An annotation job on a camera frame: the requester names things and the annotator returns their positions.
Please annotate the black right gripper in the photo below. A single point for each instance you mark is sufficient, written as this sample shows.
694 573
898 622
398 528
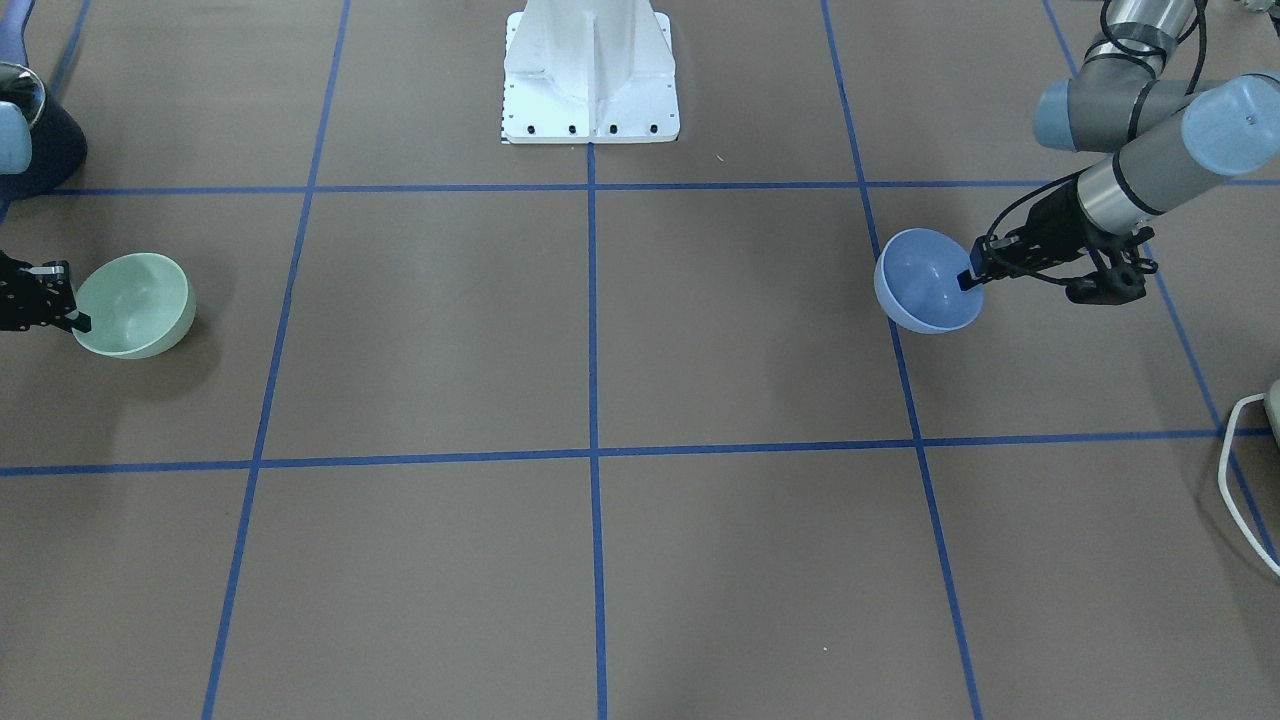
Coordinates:
22 300

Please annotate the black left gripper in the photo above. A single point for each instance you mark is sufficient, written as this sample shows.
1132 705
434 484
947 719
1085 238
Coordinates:
1053 226

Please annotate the blue bowl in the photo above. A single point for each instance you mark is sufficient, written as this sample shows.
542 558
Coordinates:
917 283

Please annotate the green bowl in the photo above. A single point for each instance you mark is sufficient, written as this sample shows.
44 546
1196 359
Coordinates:
139 305

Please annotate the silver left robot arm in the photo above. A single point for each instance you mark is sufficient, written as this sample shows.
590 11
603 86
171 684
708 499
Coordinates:
1162 142

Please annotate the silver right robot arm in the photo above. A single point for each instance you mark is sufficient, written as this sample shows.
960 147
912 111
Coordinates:
36 160

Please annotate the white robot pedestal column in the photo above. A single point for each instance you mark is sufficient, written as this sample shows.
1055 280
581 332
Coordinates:
589 72

